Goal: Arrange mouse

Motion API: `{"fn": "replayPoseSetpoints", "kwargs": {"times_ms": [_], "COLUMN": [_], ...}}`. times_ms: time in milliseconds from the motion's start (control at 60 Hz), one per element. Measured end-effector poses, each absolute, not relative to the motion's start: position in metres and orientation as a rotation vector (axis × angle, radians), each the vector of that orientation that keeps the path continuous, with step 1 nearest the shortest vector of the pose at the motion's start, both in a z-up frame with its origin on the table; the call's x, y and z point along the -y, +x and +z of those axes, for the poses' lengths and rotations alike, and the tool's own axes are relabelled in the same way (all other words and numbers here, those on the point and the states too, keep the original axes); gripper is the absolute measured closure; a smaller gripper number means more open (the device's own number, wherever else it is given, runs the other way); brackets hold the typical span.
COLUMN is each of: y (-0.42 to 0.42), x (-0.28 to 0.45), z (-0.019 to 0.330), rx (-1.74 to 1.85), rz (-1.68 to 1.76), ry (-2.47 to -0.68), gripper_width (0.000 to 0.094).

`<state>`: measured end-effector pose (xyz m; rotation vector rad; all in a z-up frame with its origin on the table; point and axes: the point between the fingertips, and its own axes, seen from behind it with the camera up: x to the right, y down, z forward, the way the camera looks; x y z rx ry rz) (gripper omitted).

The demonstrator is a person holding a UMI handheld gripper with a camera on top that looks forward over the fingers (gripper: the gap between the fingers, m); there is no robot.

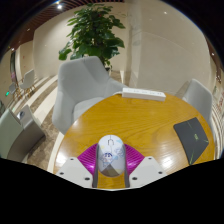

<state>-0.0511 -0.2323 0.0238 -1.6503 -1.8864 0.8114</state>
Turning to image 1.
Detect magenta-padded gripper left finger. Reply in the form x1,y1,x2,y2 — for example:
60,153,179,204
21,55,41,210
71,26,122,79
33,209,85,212
55,143,100,188

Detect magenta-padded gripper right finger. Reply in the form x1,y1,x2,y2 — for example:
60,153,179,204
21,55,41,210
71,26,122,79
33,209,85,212
123,143,168,188

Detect white computer mouse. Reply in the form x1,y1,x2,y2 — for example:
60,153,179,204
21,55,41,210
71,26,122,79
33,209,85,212
97,134,126,178

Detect black mouse pad green lines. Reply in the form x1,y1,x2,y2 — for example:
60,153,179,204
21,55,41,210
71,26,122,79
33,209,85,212
173,116,210,166

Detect white power strip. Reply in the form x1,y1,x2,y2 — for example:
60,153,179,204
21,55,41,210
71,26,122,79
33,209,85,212
121,87,167,102

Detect grey-green armchair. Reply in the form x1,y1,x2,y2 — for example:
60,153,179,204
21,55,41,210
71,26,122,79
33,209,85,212
0,104,47,163

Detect light grey shell chair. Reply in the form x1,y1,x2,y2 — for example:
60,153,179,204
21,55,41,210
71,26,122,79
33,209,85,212
52,55,129,135
176,78,214,128

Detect small grey wooden-legged chair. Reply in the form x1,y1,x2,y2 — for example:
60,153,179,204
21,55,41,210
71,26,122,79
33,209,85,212
19,68,37,98
8,82,21,101

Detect large green potted plant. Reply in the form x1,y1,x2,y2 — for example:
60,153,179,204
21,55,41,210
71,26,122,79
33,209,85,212
58,3,127,69

